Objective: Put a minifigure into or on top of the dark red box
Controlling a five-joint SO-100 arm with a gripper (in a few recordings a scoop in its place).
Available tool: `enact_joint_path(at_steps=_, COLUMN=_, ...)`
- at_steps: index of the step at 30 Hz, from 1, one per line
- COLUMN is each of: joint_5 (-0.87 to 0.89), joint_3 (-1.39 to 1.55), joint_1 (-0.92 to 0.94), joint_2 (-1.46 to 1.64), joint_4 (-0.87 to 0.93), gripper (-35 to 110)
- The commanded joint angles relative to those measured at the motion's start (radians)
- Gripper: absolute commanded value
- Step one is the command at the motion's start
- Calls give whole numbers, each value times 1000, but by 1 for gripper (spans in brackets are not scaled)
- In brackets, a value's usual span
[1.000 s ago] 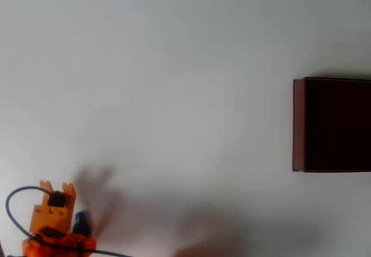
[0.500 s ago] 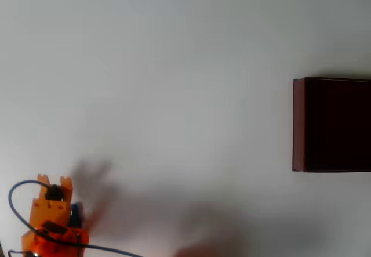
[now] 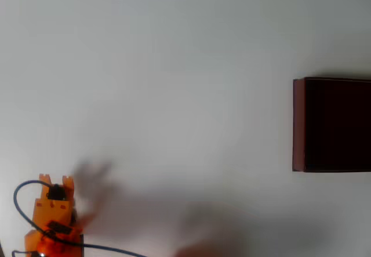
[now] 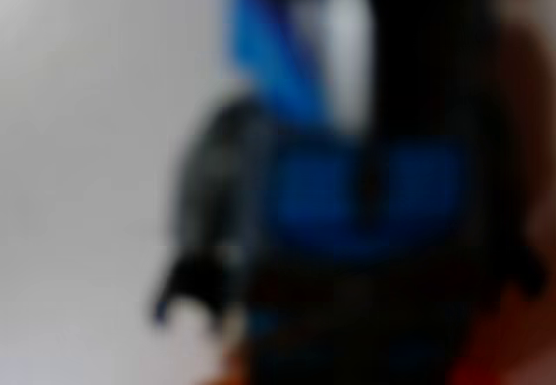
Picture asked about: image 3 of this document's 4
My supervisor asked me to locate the dark red box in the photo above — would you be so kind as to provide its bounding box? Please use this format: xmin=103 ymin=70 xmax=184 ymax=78
xmin=292 ymin=76 xmax=371 ymax=173

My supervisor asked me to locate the small black camera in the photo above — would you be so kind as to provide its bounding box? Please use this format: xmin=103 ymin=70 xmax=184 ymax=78
xmin=47 ymin=183 xmax=64 ymax=201

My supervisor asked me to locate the blue cable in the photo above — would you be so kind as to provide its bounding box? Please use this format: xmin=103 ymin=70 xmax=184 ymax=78
xmin=11 ymin=179 xmax=151 ymax=257

